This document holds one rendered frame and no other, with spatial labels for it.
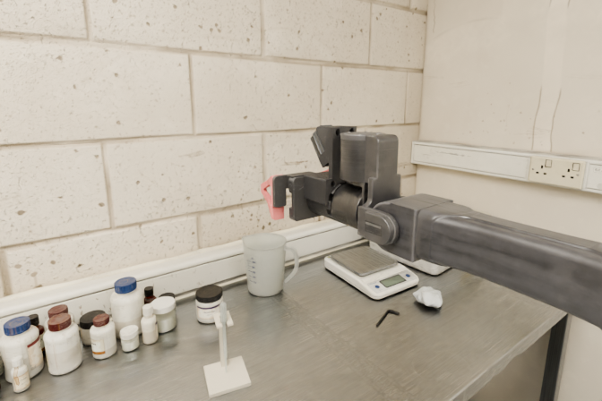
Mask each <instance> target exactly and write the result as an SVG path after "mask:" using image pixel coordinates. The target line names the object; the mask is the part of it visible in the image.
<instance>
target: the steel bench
mask: <svg viewBox="0 0 602 401"><path fill-rule="evenodd" d="M363 245H365V246H368V247H370V243H369V241H366V242H362V243H358V244H355V245H351V246H349V247H346V248H342V249H339V250H337V251H334V252H329V253H326V254H323V255H320V256H317V257H314V258H312V259H308V260H303V261H300V262H299V267H298V271H297V273H296V274H295V275H294V276H293V277H292V278H291V279H290V280H289V281H288V282H287V283H285V282H283V288H282V290H281V291H280V292H279V293H278V294H275V295H273V296H267V297H260V296H256V295H253V294H251V293H250V292H249V290H248V285H247V278H246V279H243V280H239V281H237V282H234V283H230V284H227V285H224V286H222V293H223V302H224V303H226V305H227V311H229V314H230V316H231V319H232V320H233V324H234V325H233V326H229V327H228V324H227V323H226V333H227V352H228V355H227V360H228V359H231V358H235V357H238V356H242V358H243V361H244V363H245V367H246V370H247V372H248V375H249V378H250V381H251V386H249V387H246V388H241V389H238V390H235V391H232V392H229V393H226V394H223V395H220V396H217V397H213V398H209V393H208V389H207V384H206V379H205V375H204V370H203V366H206V365H209V364H213V363H218V362H220V351H219V329H217V328H216V324H215V322H214V323H210V324H205V323H201V322H200V321H198V320H197V314H196V301H195V300H196V297H195V294H194V295H191V296H188V297H185V298H182V299H179V300H176V320H177V324H176V327H175V328H174V329H173V330H171V331H169V332H167V333H162V334H159V333H158V334H159V338H158V340H157V341H156V342H155V343H153V344H149V345H146V344H144V343H143V342H142V333H141V334H140V335H139V337H140V345H139V347H138V348H137V349H135V350H133V351H132V352H124V351H123V350H122V348H121V341H120V339H119V338H117V337H116V344H117V350H116V352H115V353H114V354H113V355H111V356H109V357H108V358H105V359H96V358H94V357H93V354H92V347H91V346H86V345H85V344H83V343H82V336H81V331H80V330H79V336H80V342H81V349H82V363H81V364H80V365H79V366H78V367H77V368H76V369H74V370H73V371H70V372H68V373H66V374H63V375H53V374H51V373H49V371H48V365H47V355H46V353H44V354H43V360H44V367H43V369H42V370H41V371H40V372H39V373H38V374H37V375H36V376H34V377H32V378H30V386H29V387H28V388H27V389H26V390H24V391H22V392H19V393H16V392H14V391H13V384H12V383H10V382H8V381H6V379H5V372H4V373H3V375H2V376H0V383H1V389H0V401H150V400H152V399H156V398H159V399H163V400H164V401H469V399H470V398H472V397H473V396H474V395H475V394H476V393H477V392H478V391H479V390H480V389H481V388H483V387H484V386H485V385H486V384H487V383H488V382H489V381H490V380H491V379H492V378H493V377H494V376H495V375H497V374H499V373H500V372H501V371H502V370H503V369H504V368H505V367H506V366H507V365H508V363H509V362H510V361H511V360H512V359H513V358H514V357H515V356H517V355H519V354H522V353H523V352H524V351H525V350H527V349H528V348H529V347H530V346H531V345H532V344H534V343H535V342H536V341H537V340H538V339H539V338H540V337H542V336H543V335H544V334H545V333H546V332H547V331H548V330H549V329H551V332H550V338H549V344H548V349H547V355H546V365H545V371H544V377H543V382H542V388H541V393H540V399H539V401H557V400H558V395H559V389H560V384H561V378H562V374H563V364H564V358H565V354H566V348H567V343H568V337H569V333H570V327H571V322H572V315H571V314H570V313H567V312H565V311H561V310H559V309H557V308H555V307H553V306H551V305H548V304H546V303H542V302H540V301H538V300H536V299H533V298H531V297H528V296H526V295H524V294H520V293H517V292H515V291H512V290H511V289H508V288H506V287H503V286H499V285H497V284H495V283H493V282H490V281H488V280H485V279H483V278H481V277H477V276H474V275H471V274H469V273H466V272H464V271H461V270H458V269H453V268H449V269H446V270H445V271H444V272H442V273H440V274H439V275H430V274H427V273H425V272H423V271H421V270H418V269H414V268H412V267H410V266H408V265H406V264H403V263H401V262H398V263H399V264H401V265H403V266H404V267H406V268H407V269H409V270H410V271H411V272H413V273H414V274H415V275H417V277H418V279H419V280H418V284H417V285H416V286H412V287H410V288H407V289H405V290H402V291H400V292H398V293H396V294H392V295H389V296H387V297H384V298H383V299H373V298H371V297H369V296H368V295H366V294H364V293H363V292H361V291H360V290H358V289H357V288H355V287H354V286H352V285H351V284H350V283H348V282H347V281H345V280H344V279H342V278H341V277H339V276H337V275H336V274H334V273H333V272H331V271H330V270H328V269H327V268H325V266H324V259H325V257H327V256H330V255H332V254H334V253H337V252H343V251H346V250H350V249H353V248H357V247H360V246H363ZM423 286H426V287H429V286H431V287H432V288H433V289H434V290H439V291H441V296H442V299H443V303H442V305H441V306H440V307H439V308H435V307H430V306H425V305H424V304H423V303H419V302H418V301H417V299H416V297H414V295H413V293H414V292H416V291H417V290H419V289H420V288H421V287H423ZM387 310H394V311H397V312H399V313H400V314H396V313H393V312H390V311H389V312H388V313H387V314H386V316H385V317H384V318H383V320H382V321H381V322H380V324H379V325H378V326H376V323H377V322H378V321H379V320H380V318H381V317H382V316H383V315H384V314H385V313H386V312H387Z"/></svg>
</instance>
